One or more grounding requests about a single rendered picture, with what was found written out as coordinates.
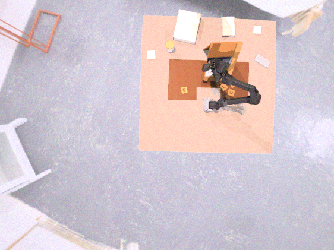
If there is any white rectangular box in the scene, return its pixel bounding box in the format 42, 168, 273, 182
173, 9, 201, 44

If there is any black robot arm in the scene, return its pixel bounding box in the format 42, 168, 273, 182
209, 58, 261, 110

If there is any grey cylindrical container with orange lid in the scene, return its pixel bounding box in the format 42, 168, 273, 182
166, 40, 175, 52

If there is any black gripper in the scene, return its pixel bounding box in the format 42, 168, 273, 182
202, 61, 217, 73

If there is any small white square tile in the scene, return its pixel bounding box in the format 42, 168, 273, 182
253, 26, 261, 34
147, 50, 156, 59

